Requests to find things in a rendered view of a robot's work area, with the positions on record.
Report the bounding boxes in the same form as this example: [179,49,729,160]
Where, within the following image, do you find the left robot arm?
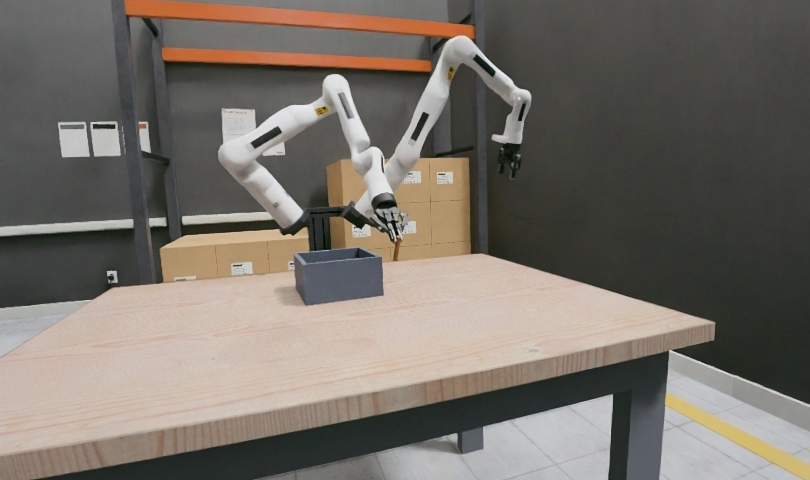
[385,36,531,194]

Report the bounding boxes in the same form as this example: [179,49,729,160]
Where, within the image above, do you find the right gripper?
[369,192,409,244]

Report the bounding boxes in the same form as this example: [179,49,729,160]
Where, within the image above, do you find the wooden peg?
[393,235,401,261]

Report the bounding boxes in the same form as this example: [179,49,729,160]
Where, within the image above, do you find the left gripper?
[497,142,521,179]

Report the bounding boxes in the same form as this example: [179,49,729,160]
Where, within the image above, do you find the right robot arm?
[218,75,393,228]

